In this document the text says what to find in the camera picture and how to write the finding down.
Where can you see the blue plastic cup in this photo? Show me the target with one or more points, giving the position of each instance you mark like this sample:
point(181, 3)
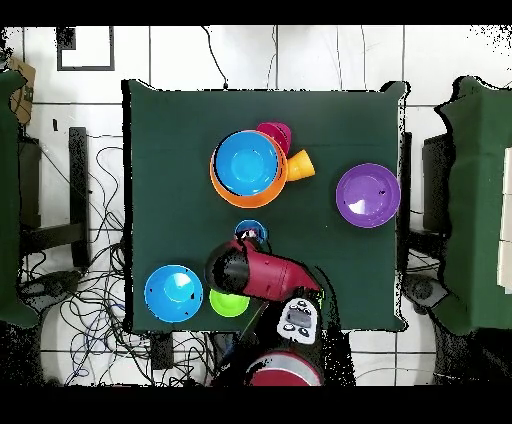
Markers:
point(260, 228)

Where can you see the large yellow-orange bowl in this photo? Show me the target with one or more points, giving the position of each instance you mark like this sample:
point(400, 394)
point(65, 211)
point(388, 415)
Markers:
point(240, 200)

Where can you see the blue plastic bowl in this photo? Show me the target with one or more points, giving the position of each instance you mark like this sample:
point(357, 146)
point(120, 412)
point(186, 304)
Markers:
point(246, 164)
point(173, 294)

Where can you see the orange plastic cup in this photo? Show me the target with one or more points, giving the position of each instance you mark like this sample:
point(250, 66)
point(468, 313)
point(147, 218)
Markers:
point(300, 166)

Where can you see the small pink-red bowl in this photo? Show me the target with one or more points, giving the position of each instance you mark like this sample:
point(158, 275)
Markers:
point(280, 134)

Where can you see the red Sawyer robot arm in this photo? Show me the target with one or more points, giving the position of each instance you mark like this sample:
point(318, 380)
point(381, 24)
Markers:
point(272, 276)

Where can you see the small green bowl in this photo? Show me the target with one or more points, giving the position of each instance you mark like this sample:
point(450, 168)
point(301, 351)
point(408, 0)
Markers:
point(228, 306)

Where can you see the dark green tablecloth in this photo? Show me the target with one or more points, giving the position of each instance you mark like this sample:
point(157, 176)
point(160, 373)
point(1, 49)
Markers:
point(180, 140)

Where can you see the purple shallow bowl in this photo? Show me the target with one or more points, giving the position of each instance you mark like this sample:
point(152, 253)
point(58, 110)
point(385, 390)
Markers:
point(368, 192)

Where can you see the dark grey stand foot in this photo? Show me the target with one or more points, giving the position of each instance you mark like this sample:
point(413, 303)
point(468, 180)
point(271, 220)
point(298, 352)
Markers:
point(52, 286)
point(424, 290)

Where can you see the green cloth side table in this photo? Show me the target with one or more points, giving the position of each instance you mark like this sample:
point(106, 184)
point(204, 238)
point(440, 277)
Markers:
point(476, 200)
point(8, 200)

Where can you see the cardboard box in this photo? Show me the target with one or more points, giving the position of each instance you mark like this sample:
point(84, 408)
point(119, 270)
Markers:
point(24, 80)

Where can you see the black metal frame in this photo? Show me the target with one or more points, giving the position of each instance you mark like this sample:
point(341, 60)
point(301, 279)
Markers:
point(78, 180)

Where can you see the black floor frame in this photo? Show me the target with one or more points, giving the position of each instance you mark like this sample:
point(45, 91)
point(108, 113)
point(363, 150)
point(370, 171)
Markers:
point(66, 40)

